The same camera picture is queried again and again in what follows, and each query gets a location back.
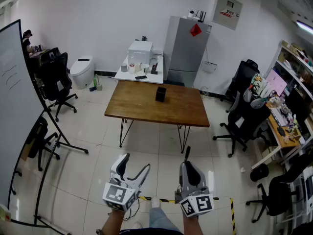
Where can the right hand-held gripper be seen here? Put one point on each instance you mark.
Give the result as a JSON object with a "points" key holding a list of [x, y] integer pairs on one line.
{"points": [[196, 203]]}

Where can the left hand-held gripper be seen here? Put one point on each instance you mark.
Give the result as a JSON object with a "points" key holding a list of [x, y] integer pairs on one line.
{"points": [[118, 195]]}

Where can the small black box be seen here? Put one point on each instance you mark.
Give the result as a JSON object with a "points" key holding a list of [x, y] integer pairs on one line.
{"points": [[160, 94]]}

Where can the person's right forearm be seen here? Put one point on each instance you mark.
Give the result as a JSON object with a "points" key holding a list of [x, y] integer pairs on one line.
{"points": [[193, 225]]}

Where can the person's left forearm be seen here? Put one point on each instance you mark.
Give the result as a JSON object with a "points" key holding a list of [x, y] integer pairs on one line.
{"points": [[113, 223]]}

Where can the person's white shoe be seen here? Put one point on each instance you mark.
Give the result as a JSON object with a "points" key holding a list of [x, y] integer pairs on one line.
{"points": [[155, 201]]}

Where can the person's jeans leg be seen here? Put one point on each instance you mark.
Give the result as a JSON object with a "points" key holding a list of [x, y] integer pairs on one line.
{"points": [[161, 220]]}

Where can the crumpled white paper scrap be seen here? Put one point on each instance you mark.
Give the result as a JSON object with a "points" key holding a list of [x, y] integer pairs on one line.
{"points": [[242, 170]]}

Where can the yellow black floor tape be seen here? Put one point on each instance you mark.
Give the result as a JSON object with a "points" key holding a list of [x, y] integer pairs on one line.
{"points": [[232, 214]]}

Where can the person's dark shirt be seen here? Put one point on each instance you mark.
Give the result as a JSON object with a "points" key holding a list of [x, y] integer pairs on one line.
{"points": [[151, 232]]}

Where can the wooden table with metal legs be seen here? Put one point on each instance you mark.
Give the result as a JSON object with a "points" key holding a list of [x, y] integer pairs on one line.
{"points": [[151, 106]]}

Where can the black waste bin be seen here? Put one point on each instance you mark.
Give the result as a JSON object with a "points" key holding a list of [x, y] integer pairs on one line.
{"points": [[259, 172]]}

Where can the black chair with grey headrest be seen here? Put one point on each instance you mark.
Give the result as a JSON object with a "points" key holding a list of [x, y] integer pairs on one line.
{"points": [[247, 121]]}

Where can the small dark floor item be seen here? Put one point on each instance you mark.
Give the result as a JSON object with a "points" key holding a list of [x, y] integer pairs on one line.
{"points": [[92, 89]]}

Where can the black smartphone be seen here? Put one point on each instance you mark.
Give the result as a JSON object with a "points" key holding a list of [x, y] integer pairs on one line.
{"points": [[141, 77]]}

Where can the black floor mat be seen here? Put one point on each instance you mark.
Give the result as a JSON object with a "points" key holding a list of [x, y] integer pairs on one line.
{"points": [[176, 83]]}

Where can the white low table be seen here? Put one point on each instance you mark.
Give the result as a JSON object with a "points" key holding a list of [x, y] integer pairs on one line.
{"points": [[154, 77]]}

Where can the green bottle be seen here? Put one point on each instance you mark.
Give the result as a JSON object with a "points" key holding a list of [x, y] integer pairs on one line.
{"points": [[95, 81]]}

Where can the wooden desk with white legs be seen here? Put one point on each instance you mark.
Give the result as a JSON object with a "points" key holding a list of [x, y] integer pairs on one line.
{"points": [[283, 141]]}

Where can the black computer mouse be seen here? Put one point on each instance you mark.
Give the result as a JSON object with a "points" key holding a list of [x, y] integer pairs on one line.
{"points": [[281, 131]]}

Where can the grey cup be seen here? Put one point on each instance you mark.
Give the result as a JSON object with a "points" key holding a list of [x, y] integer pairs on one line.
{"points": [[124, 67]]}

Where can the grey desk organiser with pens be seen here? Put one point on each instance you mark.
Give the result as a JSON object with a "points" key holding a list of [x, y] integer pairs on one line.
{"points": [[154, 69]]}

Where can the cream mug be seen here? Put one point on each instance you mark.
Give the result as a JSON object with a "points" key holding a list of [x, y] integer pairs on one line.
{"points": [[138, 67]]}

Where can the white cups and jars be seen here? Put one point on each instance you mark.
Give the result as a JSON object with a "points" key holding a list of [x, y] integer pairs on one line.
{"points": [[145, 67]]}

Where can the white keyboard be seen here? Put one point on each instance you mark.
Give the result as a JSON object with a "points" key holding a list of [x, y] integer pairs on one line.
{"points": [[278, 116]]}

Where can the white smart toilet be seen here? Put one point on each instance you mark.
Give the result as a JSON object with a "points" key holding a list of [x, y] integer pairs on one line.
{"points": [[82, 72]]}

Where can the colourful printed garment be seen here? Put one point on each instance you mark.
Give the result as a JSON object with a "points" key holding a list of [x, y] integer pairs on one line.
{"points": [[259, 84]]}

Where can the black mesh office chair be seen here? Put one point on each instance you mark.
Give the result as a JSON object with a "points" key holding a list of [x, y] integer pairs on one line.
{"points": [[56, 79]]}

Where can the white microwave oven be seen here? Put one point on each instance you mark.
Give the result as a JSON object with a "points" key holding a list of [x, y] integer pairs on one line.
{"points": [[140, 50]]}

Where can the silver refrigerator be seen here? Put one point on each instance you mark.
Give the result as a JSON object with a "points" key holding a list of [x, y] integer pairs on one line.
{"points": [[185, 53]]}

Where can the black monitor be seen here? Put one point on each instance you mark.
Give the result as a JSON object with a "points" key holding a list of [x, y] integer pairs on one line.
{"points": [[297, 106]]}

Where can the pink screen monitor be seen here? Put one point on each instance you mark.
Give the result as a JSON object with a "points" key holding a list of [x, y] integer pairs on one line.
{"points": [[276, 81]]}

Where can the whiteboard on black stand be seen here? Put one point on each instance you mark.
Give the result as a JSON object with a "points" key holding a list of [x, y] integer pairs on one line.
{"points": [[14, 94]]}

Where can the red diamond sticker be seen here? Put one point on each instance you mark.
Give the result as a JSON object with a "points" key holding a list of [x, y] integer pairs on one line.
{"points": [[195, 30]]}

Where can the white storage shelf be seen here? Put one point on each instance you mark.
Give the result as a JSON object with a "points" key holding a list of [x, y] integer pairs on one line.
{"points": [[298, 65]]}

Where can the black router with antennas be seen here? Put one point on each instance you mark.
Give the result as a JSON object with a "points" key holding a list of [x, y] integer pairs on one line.
{"points": [[201, 17]]}

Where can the ceiling tube light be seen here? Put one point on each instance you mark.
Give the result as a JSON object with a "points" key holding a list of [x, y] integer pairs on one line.
{"points": [[305, 27]]}

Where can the white box at wall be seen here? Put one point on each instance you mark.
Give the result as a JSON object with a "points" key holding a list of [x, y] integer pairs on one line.
{"points": [[209, 67]]}

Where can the white security camera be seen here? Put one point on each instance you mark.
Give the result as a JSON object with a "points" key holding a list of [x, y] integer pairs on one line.
{"points": [[191, 14]]}

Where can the grey wall electrical panel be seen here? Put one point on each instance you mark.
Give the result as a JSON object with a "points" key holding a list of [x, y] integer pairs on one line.
{"points": [[227, 11]]}

